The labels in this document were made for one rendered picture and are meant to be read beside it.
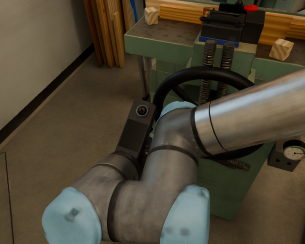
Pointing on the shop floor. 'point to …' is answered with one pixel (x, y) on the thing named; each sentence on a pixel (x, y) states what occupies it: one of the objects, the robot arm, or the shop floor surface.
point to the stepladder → (140, 5)
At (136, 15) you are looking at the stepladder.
